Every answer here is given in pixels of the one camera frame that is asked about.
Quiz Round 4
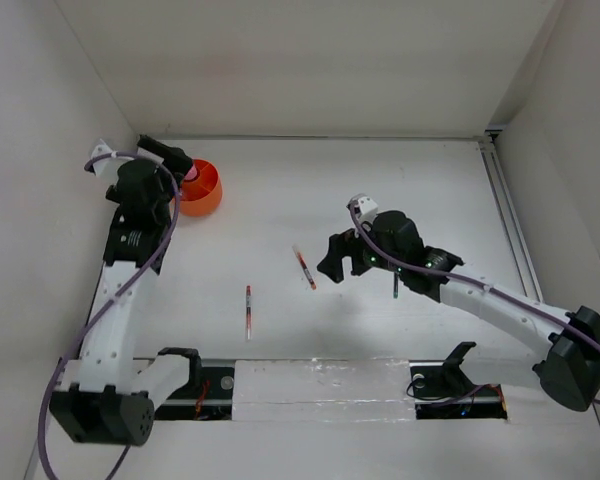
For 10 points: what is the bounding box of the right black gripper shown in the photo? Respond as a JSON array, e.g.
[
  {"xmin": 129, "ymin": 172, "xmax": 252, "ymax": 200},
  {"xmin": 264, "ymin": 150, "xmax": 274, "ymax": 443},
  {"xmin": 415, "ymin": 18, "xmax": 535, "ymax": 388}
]
[{"xmin": 316, "ymin": 216, "xmax": 404, "ymax": 283}]

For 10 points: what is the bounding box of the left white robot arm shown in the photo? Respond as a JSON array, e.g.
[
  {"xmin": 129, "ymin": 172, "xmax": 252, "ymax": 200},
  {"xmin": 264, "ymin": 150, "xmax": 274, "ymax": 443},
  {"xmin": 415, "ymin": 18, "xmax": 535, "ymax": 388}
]
[{"xmin": 45, "ymin": 135, "xmax": 203, "ymax": 447}]

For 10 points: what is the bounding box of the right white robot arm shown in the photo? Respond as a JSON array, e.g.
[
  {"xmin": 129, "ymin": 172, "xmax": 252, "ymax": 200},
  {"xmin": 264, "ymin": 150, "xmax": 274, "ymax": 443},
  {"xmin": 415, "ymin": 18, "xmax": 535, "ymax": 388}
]
[{"xmin": 317, "ymin": 195, "xmax": 600, "ymax": 412}]

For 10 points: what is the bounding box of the orange round divided container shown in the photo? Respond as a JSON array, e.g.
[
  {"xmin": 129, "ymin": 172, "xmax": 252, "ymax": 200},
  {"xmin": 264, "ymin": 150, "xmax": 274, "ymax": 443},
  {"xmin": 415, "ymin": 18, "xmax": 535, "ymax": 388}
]
[{"xmin": 180, "ymin": 159, "xmax": 223, "ymax": 217}]

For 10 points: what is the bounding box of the red pen with white cap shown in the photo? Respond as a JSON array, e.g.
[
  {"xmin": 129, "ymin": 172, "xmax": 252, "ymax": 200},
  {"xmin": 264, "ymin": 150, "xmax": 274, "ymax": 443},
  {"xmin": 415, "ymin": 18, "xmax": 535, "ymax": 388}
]
[{"xmin": 292, "ymin": 244, "xmax": 317, "ymax": 291}]

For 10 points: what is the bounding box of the green ink pen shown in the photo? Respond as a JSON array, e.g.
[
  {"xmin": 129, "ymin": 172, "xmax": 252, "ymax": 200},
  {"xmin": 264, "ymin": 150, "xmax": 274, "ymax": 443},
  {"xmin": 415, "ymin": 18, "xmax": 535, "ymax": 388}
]
[{"xmin": 392, "ymin": 271, "xmax": 400, "ymax": 299}]

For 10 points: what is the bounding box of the red pen lower left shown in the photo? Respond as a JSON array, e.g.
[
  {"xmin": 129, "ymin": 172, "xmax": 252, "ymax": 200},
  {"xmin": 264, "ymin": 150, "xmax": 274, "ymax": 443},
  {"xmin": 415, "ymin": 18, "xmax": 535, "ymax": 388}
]
[{"xmin": 245, "ymin": 285, "xmax": 252, "ymax": 341}]

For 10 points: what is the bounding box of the aluminium rail right edge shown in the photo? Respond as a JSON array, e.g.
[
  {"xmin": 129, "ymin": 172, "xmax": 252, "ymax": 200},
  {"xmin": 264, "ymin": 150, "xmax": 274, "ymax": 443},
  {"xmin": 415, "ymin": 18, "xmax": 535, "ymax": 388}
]
[{"xmin": 477, "ymin": 130, "xmax": 544, "ymax": 302}]

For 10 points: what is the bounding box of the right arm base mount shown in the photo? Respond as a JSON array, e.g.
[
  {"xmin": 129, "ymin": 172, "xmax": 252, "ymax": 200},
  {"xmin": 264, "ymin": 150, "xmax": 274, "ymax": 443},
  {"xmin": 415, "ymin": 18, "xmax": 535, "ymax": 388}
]
[{"xmin": 405, "ymin": 342, "xmax": 508, "ymax": 420}]

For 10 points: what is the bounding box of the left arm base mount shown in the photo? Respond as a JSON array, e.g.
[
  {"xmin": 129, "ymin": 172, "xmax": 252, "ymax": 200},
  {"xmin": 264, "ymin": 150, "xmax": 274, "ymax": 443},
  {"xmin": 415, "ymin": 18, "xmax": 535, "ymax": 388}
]
[{"xmin": 155, "ymin": 347, "xmax": 236, "ymax": 421}]

